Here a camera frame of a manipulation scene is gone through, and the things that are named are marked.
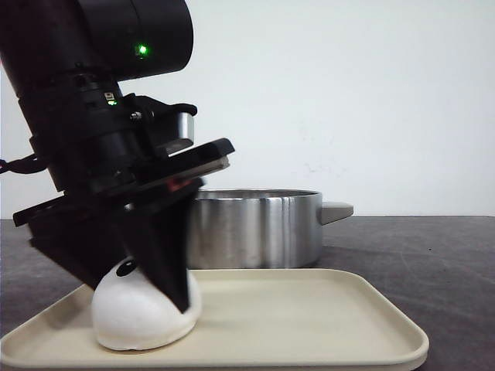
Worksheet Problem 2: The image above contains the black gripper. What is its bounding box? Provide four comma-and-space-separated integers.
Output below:
13, 138, 234, 313

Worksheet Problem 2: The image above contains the panda bun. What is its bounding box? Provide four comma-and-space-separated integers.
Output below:
91, 258, 202, 351

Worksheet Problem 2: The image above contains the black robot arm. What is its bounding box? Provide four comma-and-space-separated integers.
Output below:
1, 1, 234, 312

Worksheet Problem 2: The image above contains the stainless steel pot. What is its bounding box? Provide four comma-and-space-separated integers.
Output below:
188, 189, 353, 269

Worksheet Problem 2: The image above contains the beige plastic tray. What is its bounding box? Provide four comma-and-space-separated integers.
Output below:
1, 269, 429, 370

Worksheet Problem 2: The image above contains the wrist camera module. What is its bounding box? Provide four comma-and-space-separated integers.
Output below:
121, 94, 197, 158

